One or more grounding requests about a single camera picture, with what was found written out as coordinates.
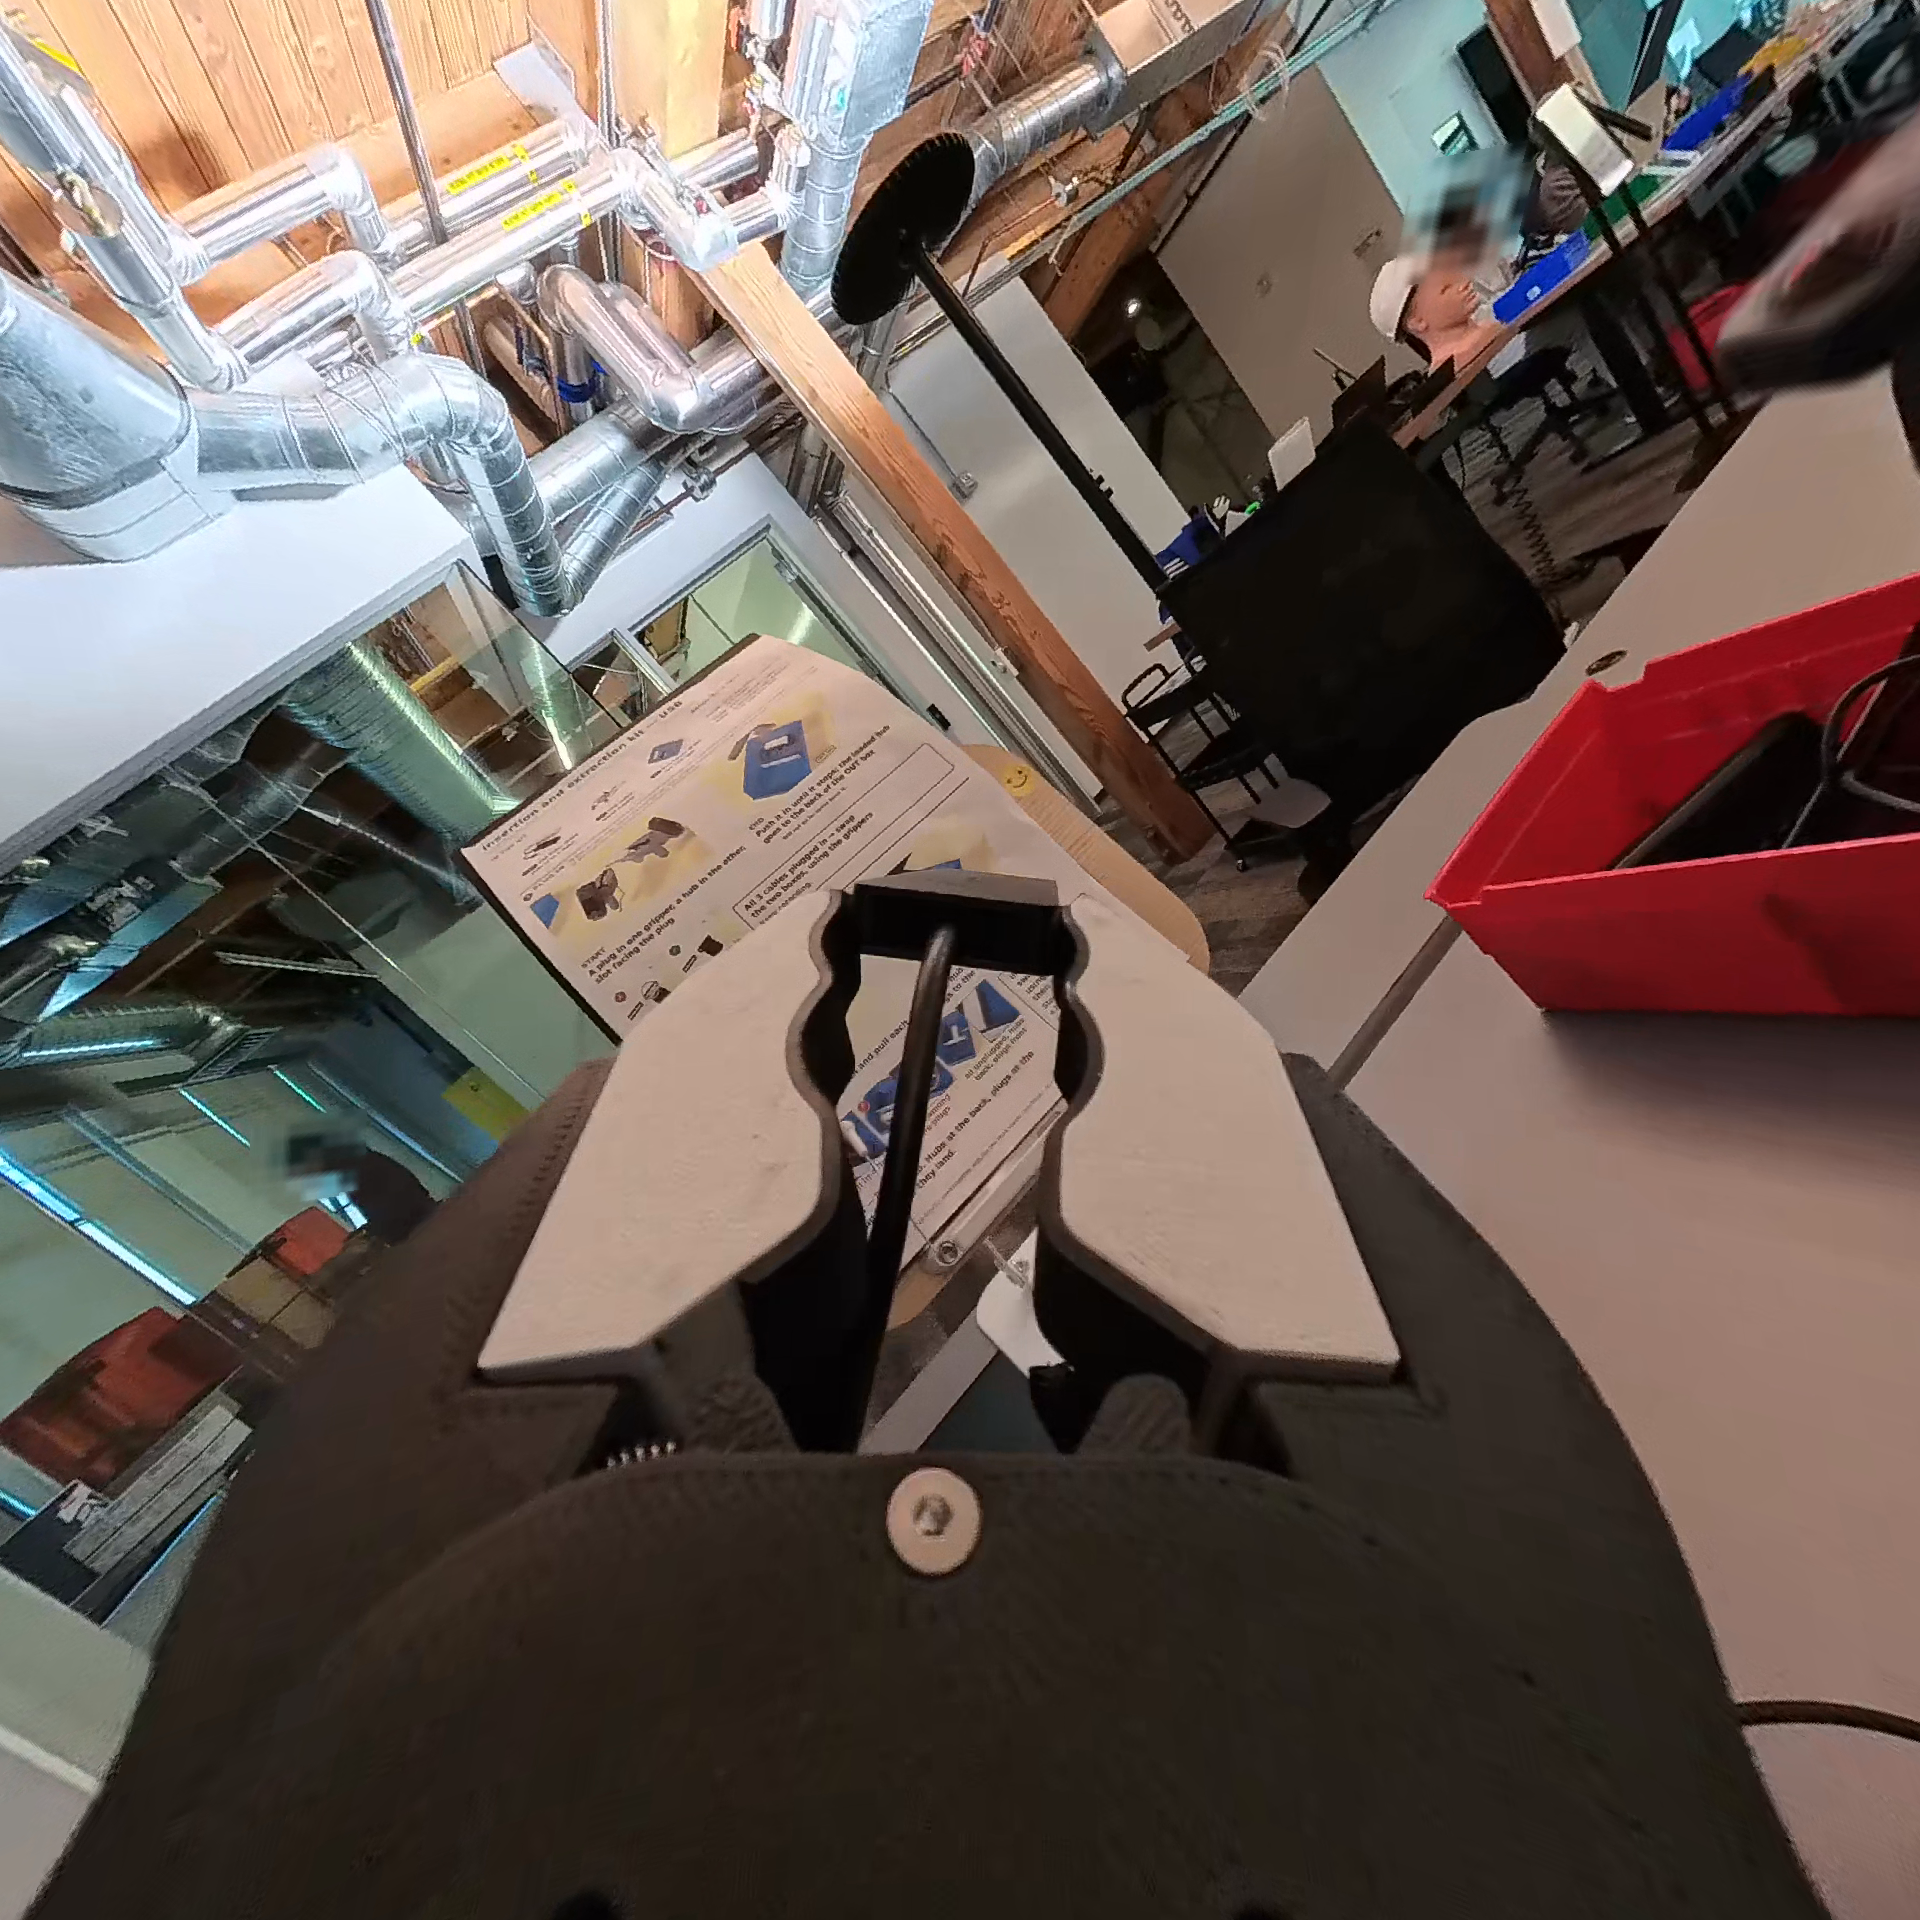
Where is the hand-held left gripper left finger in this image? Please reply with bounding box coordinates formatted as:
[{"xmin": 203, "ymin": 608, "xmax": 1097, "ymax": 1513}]
[{"xmin": 478, "ymin": 886, "xmax": 880, "ymax": 1454}]

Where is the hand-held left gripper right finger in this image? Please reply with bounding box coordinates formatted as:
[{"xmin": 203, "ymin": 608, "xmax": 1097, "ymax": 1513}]
[{"xmin": 1032, "ymin": 895, "xmax": 1404, "ymax": 1454}]

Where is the black usb hub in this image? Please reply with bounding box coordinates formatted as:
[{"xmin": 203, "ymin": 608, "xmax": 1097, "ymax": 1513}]
[{"xmin": 853, "ymin": 882, "xmax": 1069, "ymax": 968}]

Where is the red storage bin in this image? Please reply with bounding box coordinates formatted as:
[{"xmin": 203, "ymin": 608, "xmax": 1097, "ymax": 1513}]
[{"xmin": 1424, "ymin": 575, "xmax": 1920, "ymax": 1021}]

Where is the white stand base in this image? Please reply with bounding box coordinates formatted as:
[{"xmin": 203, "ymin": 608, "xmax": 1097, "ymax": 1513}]
[{"xmin": 972, "ymin": 1271, "xmax": 1080, "ymax": 1378}]

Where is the grey metal rod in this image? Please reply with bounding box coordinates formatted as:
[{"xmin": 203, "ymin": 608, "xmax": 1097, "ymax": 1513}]
[{"xmin": 1326, "ymin": 911, "xmax": 1467, "ymax": 1085}]

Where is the blue parts bin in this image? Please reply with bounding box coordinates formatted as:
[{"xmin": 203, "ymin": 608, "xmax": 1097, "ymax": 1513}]
[{"xmin": 1488, "ymin": 223, "xmax": 1595, "ymax": 325}]

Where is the printed instruction sheet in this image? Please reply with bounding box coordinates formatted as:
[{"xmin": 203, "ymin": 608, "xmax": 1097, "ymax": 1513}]
[{"xmin": 460, "ymin": 630, "xmax": 1190, "ymax": 1225}]

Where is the red crate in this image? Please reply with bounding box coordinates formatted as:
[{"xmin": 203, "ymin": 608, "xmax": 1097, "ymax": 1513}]
[
  {"xmin": 221, "ymin": 1206, "xmax": 354, "ymax": 1310},
  {"xmin": 0, "ymin": 1302, "xmax": 230, "ymax": 1502}
]

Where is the wooden support column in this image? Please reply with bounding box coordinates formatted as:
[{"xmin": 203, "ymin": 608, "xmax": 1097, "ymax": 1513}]
[{"xmin": 698, "ymin": 238, "xmax": 1220, "ymax": 863}]

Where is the black floor lamp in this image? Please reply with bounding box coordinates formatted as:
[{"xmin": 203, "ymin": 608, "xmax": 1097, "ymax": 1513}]
[{"xmin": 827, "ymin": 127, "xmax": 1190, "ymax": 594}]

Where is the yellow wall sign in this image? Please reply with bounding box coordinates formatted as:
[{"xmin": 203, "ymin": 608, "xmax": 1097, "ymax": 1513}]
[{"xmin": 438, "ymin": 1054, "xmax": 537, "ymax": 1154}]

